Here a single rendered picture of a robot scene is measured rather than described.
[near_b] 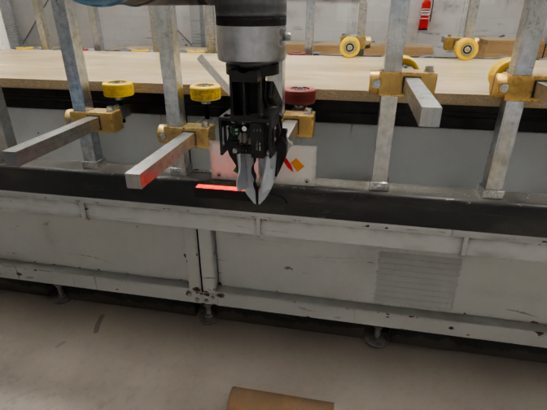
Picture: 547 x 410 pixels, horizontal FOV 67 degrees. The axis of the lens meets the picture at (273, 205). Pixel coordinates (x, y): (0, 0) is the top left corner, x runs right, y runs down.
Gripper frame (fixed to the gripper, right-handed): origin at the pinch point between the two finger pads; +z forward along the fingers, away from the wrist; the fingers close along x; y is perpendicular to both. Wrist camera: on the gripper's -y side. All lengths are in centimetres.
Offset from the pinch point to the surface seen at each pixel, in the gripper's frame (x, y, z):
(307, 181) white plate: 4.1, -34.0, 11.2
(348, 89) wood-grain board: 12, -52, -7
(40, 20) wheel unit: -145, -144, -20
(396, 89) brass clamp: 22.2, -34.2, -11.0
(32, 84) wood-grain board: -80, -52, -6
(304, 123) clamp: 2.8, -34.2, -2.8
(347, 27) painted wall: -9, -752, 8
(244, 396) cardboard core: -10, -22, 75
